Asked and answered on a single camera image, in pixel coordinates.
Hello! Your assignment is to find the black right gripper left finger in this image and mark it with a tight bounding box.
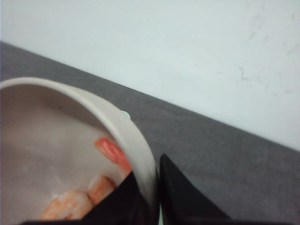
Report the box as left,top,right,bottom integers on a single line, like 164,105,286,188
23,172,147,225

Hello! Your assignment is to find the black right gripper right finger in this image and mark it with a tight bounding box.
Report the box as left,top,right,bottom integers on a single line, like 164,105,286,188
159,154,232,225

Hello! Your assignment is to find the large shrimp piece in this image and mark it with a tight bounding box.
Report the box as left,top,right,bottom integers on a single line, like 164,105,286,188
40,190,93,220

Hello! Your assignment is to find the orange shrimp piece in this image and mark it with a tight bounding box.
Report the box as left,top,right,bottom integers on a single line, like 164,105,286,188
94,138,132,179

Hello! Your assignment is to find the beige ribbed bowl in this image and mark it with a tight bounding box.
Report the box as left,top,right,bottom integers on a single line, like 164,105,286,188
0,77,159,225

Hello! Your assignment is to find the pale shrimp piece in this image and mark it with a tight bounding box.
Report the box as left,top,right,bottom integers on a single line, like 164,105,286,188
87,174,115,205

